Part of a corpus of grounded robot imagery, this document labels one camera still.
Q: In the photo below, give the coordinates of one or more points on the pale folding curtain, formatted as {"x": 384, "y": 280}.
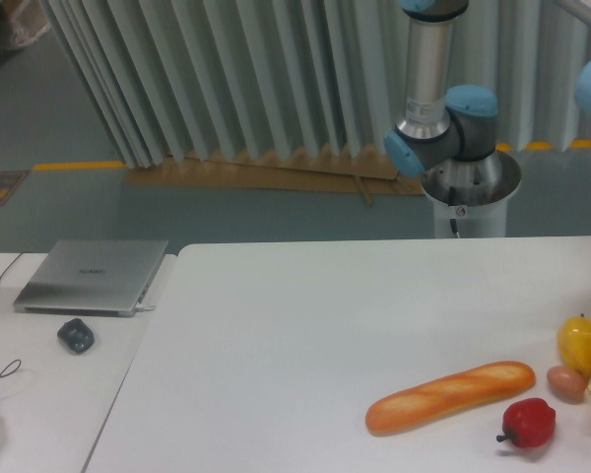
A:
{"x": 174, "y": 78}

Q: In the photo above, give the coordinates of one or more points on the baguette bread loaf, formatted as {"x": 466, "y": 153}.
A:
{"x": 424, "y": 403}

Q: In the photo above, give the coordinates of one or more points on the white usb plug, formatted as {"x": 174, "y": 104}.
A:
{"x": 143, "y": 308}

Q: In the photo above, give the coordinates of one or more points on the brown egg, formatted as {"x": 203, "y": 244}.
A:
{"x": 567, "y": 383}

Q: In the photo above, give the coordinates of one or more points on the yellow bell pepper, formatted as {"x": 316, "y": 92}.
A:
{"x": 574, "y": 344}

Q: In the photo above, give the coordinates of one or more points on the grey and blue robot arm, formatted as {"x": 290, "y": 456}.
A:
{"x": 440, "y": 113}

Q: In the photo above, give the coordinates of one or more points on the brown cardboard sheet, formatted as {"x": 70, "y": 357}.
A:
{"x": 368, "y": 174}

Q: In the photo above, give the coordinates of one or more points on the silver closed laptop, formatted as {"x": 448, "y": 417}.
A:
{"x": 108, "y": 277}

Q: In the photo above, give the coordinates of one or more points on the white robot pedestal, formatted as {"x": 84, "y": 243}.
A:
{"x": 469, "y": 199}

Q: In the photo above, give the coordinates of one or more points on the red bell pepper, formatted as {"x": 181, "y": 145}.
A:
{"x": 528, "y": 423}

